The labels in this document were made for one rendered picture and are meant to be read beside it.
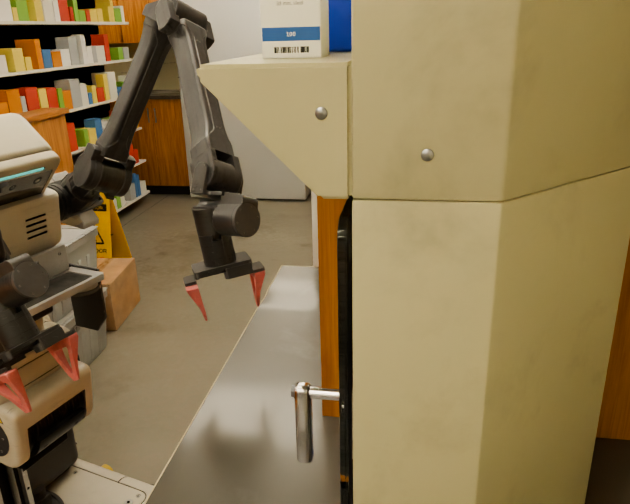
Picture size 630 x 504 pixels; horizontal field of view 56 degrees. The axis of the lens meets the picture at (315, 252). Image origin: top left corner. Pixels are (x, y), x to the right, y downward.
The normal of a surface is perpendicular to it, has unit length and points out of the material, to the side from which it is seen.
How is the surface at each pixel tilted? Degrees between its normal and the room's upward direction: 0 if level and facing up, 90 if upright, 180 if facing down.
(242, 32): 90
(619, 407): 90
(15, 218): 98
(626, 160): 90
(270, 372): 0
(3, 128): 42
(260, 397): 0
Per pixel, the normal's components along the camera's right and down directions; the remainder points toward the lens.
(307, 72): -0.16, 0.35
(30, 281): 0.80, -0.31
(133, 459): -0.03, -0.94
